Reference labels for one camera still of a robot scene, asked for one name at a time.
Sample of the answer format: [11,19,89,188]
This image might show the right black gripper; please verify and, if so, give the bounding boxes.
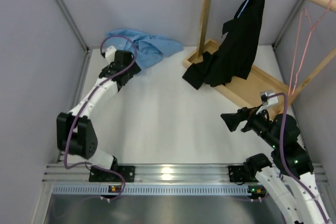
[220,103,280,148]

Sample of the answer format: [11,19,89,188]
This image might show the light blue shirt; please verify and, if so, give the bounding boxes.
[100,29,184,70]

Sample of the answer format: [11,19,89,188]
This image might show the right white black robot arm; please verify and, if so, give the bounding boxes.
[221,108,332,223]

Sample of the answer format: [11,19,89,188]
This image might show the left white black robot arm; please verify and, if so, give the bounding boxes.
[56,46,141,182]

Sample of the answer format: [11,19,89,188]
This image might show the black shirt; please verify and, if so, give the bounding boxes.
[182,0,265,90]

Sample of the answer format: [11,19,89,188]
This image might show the wooden clothes rack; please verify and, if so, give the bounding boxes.
[183,0,335,107]

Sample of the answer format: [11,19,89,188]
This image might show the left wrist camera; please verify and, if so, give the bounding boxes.
[102,46,117,63]

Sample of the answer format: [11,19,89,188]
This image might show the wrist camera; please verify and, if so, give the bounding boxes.
[260,90,279,110]
[102,46,117,63]

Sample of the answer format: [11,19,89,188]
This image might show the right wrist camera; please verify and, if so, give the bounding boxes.
[260,90,279,110]

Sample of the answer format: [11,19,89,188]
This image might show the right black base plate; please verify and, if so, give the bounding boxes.
[228,165,250,185]

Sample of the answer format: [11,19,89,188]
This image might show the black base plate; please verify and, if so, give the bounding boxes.
[228,165,250,185]
[89,165,135,183]

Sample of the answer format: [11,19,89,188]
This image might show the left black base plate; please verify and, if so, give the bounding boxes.
[89,165,135,183]

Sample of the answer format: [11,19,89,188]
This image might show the pink wire hanger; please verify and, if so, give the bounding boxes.
[288,0,333,96]

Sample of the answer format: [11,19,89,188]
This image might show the aluminium mounting rail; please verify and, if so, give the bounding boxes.
[43,163,329,183]

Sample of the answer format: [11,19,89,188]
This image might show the grey slotted cable duct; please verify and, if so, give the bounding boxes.
[52,184,266,196]

